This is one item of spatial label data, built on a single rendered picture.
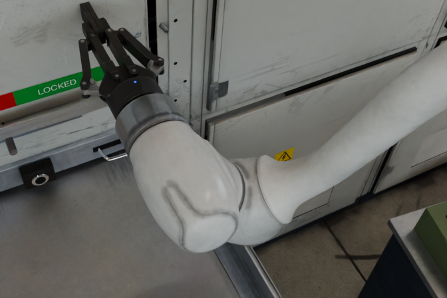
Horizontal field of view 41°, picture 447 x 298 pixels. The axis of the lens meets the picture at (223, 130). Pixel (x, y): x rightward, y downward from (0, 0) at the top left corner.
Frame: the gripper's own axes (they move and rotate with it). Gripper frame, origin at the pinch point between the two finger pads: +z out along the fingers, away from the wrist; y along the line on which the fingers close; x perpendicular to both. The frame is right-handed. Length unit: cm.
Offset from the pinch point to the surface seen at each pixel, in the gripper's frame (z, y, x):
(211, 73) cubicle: 6.3, 25.2, -27.1
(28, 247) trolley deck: -10.3, -20.2, -38.4
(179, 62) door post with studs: 7.4, 18.4, -22.1
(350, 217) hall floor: 4, 85, -123
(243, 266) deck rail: -31, 13, -37
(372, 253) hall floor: -12, 84, -123
